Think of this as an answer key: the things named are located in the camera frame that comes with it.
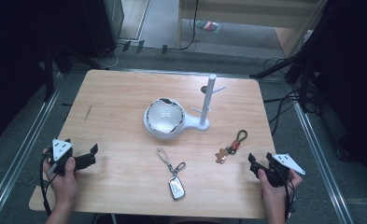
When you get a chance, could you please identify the person's right hand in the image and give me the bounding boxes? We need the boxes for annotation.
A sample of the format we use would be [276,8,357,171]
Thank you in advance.
[257,168,303,203]

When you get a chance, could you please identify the brown bear keychain with loop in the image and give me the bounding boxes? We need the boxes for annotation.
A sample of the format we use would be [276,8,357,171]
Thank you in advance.
[214,129,249,165]

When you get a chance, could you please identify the black hanging cable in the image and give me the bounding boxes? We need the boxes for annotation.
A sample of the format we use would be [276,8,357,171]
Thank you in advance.
[177,0,202,52]

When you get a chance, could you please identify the white key holder with bowl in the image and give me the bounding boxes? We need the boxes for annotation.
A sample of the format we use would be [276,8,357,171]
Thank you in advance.
[142,74,228,140]

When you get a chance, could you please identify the white floor cable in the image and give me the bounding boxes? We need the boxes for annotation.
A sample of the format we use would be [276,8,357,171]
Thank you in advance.
[94,45,123,70]

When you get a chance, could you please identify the black metal stand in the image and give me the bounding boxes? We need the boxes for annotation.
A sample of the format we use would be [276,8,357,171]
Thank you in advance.
[43,43,74,103]
[249,46,319,114]

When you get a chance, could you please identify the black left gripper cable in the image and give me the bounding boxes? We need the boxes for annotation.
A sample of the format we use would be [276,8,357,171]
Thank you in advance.
[39,154,60,217]

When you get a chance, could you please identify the black cabinet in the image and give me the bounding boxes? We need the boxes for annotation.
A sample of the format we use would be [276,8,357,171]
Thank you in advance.
[78,0,125,60]

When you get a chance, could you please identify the person's left hand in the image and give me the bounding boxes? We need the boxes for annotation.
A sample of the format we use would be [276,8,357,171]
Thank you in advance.
[42,147,79,203]

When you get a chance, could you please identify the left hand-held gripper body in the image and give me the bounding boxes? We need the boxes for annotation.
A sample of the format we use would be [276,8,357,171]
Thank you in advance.
[47,138,78,177]

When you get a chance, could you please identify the car key with grey strap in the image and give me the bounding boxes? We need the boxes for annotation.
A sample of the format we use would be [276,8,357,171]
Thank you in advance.
[156,147,188,203]

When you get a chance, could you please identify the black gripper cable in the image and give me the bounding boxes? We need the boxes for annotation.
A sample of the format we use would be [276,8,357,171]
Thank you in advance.
[283,176,297,221]
[39,154,60,217]

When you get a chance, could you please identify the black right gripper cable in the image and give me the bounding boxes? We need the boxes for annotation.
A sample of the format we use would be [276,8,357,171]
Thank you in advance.
[283,176,297,221]

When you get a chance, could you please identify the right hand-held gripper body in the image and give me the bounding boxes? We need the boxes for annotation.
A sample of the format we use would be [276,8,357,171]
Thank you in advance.
[264,152,306,189]

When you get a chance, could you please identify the light wooden bench frame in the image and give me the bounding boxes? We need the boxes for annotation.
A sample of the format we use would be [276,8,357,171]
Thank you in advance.
[176,0,329,59]

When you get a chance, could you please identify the black floor cables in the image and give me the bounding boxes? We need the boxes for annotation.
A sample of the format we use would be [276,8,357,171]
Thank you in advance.
[261,56,302,136]

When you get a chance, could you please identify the metal floor rail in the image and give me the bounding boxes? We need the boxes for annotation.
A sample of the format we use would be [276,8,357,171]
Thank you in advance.
[0,72,64,224]
[288,85,356,224]

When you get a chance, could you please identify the colourful packet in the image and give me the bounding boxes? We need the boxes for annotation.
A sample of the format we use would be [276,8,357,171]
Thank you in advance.
[194,20,223,34]

